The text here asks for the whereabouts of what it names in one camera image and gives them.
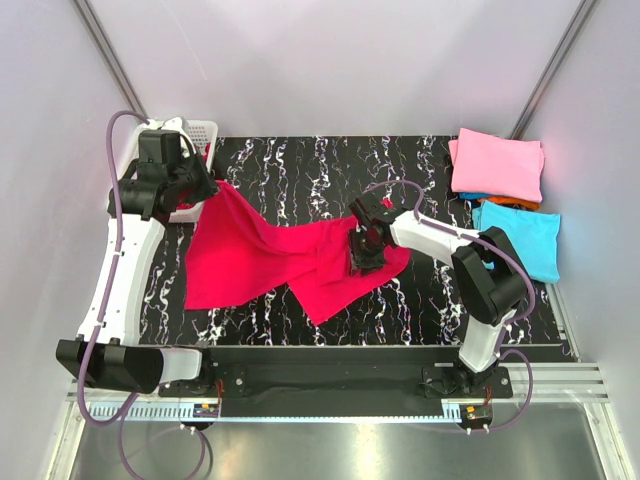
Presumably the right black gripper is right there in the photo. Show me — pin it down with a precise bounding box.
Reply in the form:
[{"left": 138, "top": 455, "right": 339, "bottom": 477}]
[{"left": 347, "top": 228, "right": 387, "bottom": 278}]

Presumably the folded cyan t shirt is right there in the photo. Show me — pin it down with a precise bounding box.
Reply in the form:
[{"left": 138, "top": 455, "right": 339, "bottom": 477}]
[{"left": 472, "top": 201, "right": 561, "bottom": 284}]

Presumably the folded blue t shirt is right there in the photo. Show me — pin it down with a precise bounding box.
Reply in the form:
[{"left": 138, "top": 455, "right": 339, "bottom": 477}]
[{"left": 459, "top": 192, "right": 490, "bottom": 201}]

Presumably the folded orange t shirt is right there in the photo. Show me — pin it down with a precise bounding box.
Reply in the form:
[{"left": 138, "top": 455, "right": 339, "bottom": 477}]
[{"left": 480, "top": 196, "right": 540, "bottom": 211}]

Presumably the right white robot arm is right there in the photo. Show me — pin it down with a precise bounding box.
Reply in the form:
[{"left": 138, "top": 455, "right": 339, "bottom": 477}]
[{"left": 348, "top": 193, "right": 531, "bottom": 397}]

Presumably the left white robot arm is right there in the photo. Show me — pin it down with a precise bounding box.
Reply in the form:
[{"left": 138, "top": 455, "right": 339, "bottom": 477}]
[{"left": 56, "top": 129, "right": 218, "bottom": 396}]

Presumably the black marble pattern mat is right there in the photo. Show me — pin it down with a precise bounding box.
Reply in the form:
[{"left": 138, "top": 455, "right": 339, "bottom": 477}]
[{"left": 102, "top": 135, "right": 576, "bottom": 361}]

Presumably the aluminium frame rail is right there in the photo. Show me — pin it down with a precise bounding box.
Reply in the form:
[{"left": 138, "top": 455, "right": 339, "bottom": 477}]
[{"left": 67, "top": 363, "right": 611, "bottom": 401}]

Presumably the folded pink t shirt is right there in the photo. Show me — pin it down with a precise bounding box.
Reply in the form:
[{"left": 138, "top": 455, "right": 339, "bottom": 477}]
[{"left": 448, "top": 128, "right": 545, "bottom": 203}]

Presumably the crimson t shirt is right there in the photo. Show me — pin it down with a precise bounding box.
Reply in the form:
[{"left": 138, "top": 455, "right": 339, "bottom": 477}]
[
  {"left": 176, "top": 147, "right": 212, "bottom": 211},
  {"left": 184, "top": 181, "right": 410, "bottom": 325}
]

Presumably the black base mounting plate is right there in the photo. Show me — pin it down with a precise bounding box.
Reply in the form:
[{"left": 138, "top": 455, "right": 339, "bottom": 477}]
[{"left": 159, "top": 346, "right": 513, "bottom": 423}]

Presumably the crimson t shirt in basket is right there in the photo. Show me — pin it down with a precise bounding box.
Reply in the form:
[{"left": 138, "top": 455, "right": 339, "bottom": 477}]
[{"left": 176, "top": 147, "right": 212, "bottom": 211}]

